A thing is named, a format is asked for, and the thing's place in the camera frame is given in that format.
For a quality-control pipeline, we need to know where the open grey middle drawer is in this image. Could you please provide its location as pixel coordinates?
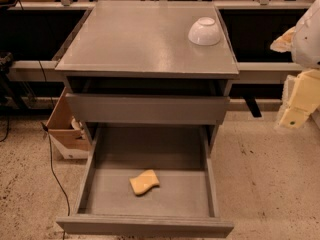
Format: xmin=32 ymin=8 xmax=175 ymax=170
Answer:
xmin=57 ymin=126 xmax=234 ymax=238

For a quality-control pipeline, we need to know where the grey metal frame rail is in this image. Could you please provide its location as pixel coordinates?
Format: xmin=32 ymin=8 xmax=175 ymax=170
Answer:
xmin=7 ymin=61 xmax=304 ymax=84

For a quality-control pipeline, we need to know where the grey drawer cabinet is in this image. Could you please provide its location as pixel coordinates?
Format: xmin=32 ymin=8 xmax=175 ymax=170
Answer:
xmin=60 ymin=1 xmax=237 ymax=141

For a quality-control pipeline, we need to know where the closed grey top drawer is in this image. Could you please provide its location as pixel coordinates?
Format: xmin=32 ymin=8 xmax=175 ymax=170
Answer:
xmin=66 ymin=93 xmax=230 ymax=125

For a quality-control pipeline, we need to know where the black cable on floor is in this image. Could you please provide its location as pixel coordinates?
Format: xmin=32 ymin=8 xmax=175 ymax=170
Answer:
xmin=40 ymin=121 xmax=72 ymax=240

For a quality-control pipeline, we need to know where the yellow sponge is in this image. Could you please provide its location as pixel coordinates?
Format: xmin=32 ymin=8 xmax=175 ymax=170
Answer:
xmin=129 ymin=169 xmax=160 ymax=196

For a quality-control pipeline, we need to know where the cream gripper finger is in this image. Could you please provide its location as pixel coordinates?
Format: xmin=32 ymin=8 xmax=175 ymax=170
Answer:
xmin=270 ymin=27 xmax=295 ymax=53
xmin=277 ymin=69 xmax=320 ymax=129

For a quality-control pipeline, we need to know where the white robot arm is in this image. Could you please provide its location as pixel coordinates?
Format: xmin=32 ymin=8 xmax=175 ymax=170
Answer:
xmin=270 ymin=0 xmax=320 ymax=129

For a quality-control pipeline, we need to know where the white upturned bowl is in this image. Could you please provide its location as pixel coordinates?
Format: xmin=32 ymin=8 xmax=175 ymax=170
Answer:
xmin=188 ymin=17 xmax=220 ymax=46

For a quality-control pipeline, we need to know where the wooden box on floor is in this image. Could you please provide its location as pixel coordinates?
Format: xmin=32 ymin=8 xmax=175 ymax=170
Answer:
xmin=46 ymin=89 xmax=91 ymax=159

